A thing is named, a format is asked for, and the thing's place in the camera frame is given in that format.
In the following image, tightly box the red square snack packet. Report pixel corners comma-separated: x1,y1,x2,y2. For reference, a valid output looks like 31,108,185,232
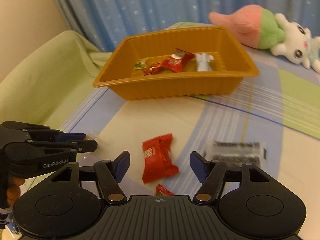
142,133,179,184

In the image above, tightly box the left hand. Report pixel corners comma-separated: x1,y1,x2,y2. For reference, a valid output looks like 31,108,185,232
7,177,25,206

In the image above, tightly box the yellow candy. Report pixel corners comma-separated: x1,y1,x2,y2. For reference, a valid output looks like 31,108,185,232
135,59,148,70

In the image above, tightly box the blue star curtain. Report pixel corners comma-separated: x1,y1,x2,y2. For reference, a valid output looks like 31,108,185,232
56,0,319,51

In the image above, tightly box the golden plastic tray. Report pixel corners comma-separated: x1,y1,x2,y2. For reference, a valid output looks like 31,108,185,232
93,27,259,100

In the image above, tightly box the pink carrot bunny plush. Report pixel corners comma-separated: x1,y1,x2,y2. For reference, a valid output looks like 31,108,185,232
208,4,319,73

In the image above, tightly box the clear black seaweed packet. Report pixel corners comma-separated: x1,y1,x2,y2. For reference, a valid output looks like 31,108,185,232
203,140,267,168

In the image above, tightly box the red patterned candy packet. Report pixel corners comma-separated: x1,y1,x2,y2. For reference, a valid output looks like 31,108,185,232
143,62,164,76

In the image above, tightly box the small red candy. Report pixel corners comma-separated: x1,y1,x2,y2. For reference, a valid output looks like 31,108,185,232
155,184,175,196

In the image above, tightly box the plaid checkered tablecloth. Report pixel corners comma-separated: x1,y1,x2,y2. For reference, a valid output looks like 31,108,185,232
4,21,320,240

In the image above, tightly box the red gold jujube packet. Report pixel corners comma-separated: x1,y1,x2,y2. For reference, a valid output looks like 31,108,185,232
162,49,195,73

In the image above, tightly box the silver green snack packet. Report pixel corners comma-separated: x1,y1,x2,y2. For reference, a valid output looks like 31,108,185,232
195,53,214,72

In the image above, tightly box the light green sofa cover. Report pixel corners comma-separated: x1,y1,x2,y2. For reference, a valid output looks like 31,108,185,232
1,30,112,131

